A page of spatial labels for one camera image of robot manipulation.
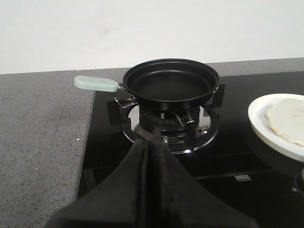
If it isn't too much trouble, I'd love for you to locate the black glass gas hob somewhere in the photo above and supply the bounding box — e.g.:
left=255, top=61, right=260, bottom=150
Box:
left=77, top=71, right=304, bottom=228

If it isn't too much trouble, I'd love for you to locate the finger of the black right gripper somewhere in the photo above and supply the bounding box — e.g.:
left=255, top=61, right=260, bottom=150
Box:
left=147, top=128, right=258, bottom=228

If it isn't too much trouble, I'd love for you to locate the left black pan support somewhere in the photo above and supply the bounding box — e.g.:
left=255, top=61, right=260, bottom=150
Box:
left=107, top=85, right=225, bottom=154

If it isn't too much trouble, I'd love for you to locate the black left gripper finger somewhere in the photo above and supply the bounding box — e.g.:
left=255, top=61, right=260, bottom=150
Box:
left=46, top=140, right=149, bottom=228

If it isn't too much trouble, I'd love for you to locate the white round plate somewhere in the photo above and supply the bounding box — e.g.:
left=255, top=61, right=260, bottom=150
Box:
left=248, top=94, right=304, bottom=162

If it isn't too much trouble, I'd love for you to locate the left black burner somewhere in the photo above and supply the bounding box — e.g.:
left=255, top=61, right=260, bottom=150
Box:
left=139, top=106, right=200, bottom=131

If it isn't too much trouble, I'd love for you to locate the fried egg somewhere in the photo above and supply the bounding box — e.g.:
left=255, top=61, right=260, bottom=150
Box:
left=266, top=98, right=304, bottom=146

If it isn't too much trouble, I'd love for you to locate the black frying pan green handle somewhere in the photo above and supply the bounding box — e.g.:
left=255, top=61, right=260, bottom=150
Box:
left=74, top=58, right=220, bottom=111

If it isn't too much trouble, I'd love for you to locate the chrome wire pan trivet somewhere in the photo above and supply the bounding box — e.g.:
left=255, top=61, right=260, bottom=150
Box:
left=114, top=96, right=195, bottom=126

